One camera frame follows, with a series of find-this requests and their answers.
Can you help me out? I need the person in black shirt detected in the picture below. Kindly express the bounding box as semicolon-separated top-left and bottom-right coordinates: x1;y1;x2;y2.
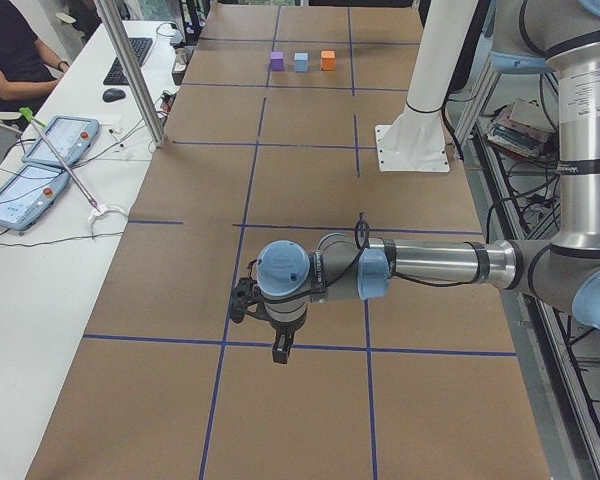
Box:
0;0;70;112

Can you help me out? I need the upper teach pendant tablet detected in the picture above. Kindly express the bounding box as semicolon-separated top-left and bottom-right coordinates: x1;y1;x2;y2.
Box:
22;115;100;167

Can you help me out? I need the light blue foam block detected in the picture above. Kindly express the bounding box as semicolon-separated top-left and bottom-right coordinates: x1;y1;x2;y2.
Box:
294;52;309;73

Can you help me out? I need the black keyboard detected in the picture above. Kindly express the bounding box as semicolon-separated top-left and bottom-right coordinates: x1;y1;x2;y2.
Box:
102;36;155;86

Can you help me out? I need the orange foam block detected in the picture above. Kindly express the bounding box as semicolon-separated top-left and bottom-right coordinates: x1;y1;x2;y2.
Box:
320;50;336;71

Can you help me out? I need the black computer mouse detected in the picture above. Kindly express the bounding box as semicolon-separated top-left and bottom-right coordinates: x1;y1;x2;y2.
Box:
102;88;126;103

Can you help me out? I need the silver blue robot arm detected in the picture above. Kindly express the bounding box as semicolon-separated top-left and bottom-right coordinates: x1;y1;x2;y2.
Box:
229;1;600;363

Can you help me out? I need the purple foam block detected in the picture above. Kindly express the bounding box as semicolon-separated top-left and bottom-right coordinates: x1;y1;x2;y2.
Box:
270;51;285;72

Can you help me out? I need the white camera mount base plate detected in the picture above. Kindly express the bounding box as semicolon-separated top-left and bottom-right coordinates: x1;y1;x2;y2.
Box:
375;122;450;173

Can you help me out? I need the metal rod with green tip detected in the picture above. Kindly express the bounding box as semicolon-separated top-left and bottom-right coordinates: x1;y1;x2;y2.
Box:
19;107;102;213

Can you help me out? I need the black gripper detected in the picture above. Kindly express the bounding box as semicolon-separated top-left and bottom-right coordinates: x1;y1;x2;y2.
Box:
229;277;309;364

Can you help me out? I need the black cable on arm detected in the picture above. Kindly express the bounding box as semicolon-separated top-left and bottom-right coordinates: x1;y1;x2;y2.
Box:
244;211;481;301

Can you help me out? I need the lower teach pendant tablet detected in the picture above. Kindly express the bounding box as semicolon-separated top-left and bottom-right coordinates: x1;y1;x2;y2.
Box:
0;162;69;231

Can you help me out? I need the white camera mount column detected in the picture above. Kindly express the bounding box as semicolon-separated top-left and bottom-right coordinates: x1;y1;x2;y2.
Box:
389;0;491;151

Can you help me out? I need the aluminium frame post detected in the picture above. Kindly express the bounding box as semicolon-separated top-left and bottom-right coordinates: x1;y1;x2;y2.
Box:
95;0;166;148

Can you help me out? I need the teach pendant tablet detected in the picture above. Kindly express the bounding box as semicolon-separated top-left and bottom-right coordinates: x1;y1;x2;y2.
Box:
0;162;69;231
22;115;100;167

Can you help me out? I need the stack of books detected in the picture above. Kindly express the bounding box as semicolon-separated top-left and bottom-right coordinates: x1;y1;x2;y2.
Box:
485;99;558;160

